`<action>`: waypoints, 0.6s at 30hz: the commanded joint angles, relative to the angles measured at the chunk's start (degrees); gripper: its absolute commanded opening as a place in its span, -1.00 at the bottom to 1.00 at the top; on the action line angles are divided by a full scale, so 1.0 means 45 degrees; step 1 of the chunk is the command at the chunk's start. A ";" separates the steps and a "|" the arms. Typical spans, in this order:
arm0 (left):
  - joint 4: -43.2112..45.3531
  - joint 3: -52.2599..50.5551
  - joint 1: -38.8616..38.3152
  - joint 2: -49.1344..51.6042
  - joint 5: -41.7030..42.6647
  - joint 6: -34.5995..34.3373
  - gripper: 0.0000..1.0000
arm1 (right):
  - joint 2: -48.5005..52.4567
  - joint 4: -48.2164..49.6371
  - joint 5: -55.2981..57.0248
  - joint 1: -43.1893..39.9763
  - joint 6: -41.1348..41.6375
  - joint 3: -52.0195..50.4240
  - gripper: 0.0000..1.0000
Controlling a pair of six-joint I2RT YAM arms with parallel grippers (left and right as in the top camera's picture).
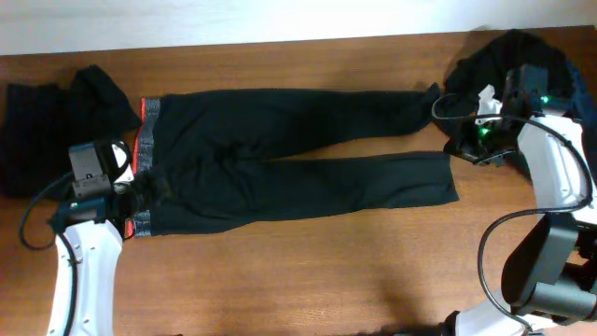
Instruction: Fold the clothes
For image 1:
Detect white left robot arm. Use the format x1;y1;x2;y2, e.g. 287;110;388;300
47;140;170;336

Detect dark navy garment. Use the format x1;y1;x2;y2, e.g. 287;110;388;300
437;28;597;183

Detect black leggings red waistband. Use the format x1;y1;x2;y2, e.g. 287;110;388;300
132;86;458;236

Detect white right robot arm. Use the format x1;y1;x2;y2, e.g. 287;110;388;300
440;64;596;335

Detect dark green trousers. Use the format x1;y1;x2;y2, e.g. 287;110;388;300
1;65;141;198

